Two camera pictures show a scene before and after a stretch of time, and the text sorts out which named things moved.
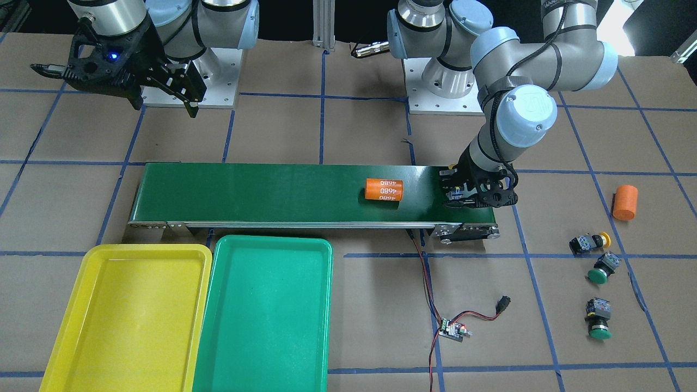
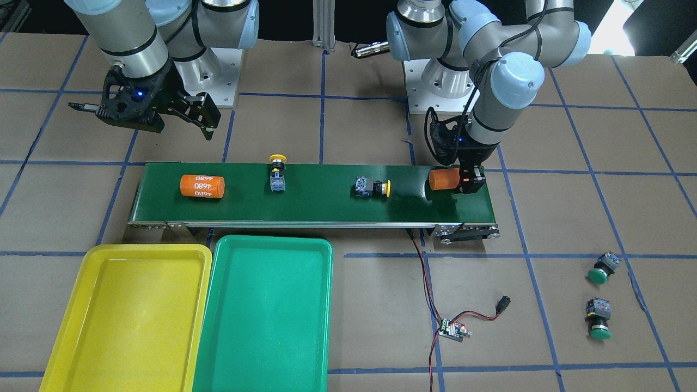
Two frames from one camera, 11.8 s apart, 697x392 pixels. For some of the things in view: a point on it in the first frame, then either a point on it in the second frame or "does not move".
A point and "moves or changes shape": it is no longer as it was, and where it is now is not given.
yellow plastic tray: (134, 320) does not move
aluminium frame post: (323, 14) does not move
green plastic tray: (265, 320) does not move
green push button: (604, 268) does not move
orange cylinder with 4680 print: (384, 189) to (202, 185)
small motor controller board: (453, 330) does not move
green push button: (598, 313) does not move
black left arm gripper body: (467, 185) to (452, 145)
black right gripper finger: (53, 71) to (86, 107)
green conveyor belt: (184, 197) does not move
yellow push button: (585, 243) to (277, 174)
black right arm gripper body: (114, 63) to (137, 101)
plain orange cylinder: (625, 206) moves or changes shape
